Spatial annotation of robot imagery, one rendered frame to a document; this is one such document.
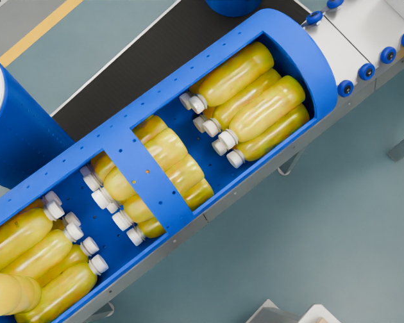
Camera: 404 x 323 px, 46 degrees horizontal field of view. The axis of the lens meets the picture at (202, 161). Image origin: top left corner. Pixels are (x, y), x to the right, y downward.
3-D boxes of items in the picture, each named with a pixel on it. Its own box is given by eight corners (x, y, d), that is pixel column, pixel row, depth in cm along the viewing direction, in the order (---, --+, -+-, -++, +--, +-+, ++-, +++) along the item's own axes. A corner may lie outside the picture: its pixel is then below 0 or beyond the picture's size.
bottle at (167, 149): (166, 127, 102) (93, 182, 99) (170, 125, 95) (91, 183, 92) (186, 154, 103) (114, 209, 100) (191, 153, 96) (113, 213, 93)
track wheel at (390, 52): (396, 44, 122) (390, 42, 124) (383, 54, 122) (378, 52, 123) (399, 58, 125) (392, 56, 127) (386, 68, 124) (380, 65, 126)
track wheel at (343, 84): (353, 77, 120) (347, 75, 122) (340, 88, 120) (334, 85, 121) (356, 91, 123) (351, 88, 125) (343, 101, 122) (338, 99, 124)
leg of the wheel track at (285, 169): (293, 170, 216) (324, 124, 155) (283, 177, 215) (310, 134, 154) (285, 160, 217) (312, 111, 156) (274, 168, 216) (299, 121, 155)
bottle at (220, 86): (277, 58, 104) (209, 109, 102) (272, 71, 111) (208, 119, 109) (256, 34, 105) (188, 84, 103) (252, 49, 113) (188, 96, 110)
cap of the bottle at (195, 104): (204, 106, 104) (198, 111, 103) (204, 111, 107) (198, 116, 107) (193, 92, 104) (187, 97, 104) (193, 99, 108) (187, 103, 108)
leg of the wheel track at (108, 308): (117, 310, 202) (75, 320, 141) (106, 319, 201) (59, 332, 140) (109, 298, 203) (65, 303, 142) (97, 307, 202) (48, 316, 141)
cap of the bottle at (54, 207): (52, 208, 103) (59, 203, 103) (60, 221, 101) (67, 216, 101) (43, 201, 100) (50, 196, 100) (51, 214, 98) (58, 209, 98)
